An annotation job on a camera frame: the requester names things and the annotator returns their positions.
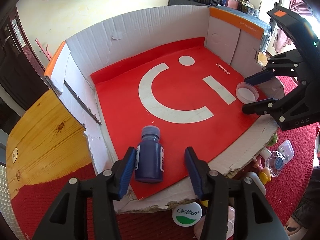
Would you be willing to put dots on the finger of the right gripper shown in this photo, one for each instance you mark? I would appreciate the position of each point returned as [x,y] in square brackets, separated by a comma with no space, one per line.
[259,77]
[261,107]

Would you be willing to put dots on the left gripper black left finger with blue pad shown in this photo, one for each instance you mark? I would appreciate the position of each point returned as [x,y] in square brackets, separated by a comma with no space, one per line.
[66,218]

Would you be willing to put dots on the clear round plastic lid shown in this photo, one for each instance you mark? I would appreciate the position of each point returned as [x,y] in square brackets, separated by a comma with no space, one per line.
[246,93]

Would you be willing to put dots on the green fuzzy toy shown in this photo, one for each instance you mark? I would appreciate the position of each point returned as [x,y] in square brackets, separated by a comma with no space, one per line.
[273,140]

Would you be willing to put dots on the grey pebble case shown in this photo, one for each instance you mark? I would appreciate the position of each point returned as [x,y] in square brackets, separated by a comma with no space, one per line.
[257,181]

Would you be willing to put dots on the pink yellow toy figure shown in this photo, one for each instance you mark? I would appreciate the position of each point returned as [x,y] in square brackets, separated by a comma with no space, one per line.
[263,173]

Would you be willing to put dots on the clear sanitizer bottle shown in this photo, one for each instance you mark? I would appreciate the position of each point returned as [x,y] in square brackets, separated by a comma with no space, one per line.
[274,161]

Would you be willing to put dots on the white green Cestbon cap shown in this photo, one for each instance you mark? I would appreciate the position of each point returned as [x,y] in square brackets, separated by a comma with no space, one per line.
[187,215]

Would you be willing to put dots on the purple plastic bottle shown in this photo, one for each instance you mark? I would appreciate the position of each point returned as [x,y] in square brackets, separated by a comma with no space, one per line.
[149,165]

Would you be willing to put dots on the yellow bottle cap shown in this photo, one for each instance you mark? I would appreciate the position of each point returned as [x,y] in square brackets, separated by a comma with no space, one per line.
[204,203]

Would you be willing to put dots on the pink white round device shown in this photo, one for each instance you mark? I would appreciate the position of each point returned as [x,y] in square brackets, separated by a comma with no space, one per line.
[230,224]

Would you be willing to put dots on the red knitted table mat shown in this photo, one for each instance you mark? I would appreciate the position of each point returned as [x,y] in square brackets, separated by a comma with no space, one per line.
[52,148]

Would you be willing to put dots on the red Miniso bag liner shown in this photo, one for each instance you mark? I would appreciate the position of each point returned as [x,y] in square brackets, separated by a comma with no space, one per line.
[185,90]

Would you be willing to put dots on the small white tag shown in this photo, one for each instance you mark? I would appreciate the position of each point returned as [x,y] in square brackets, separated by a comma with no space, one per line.
[14,155]

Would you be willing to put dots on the black basket of items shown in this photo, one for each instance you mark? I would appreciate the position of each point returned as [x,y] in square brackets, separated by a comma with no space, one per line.
[208,2]

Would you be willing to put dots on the white orange cardboard box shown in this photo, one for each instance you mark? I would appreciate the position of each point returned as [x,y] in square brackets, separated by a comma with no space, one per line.
[235,40]

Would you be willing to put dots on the dark wooden door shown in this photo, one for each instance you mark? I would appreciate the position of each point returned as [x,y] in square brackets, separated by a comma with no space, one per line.
[22,74]

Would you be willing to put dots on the pink hanger stick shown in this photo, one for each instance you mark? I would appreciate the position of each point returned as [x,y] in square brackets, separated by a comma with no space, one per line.
[44,50]

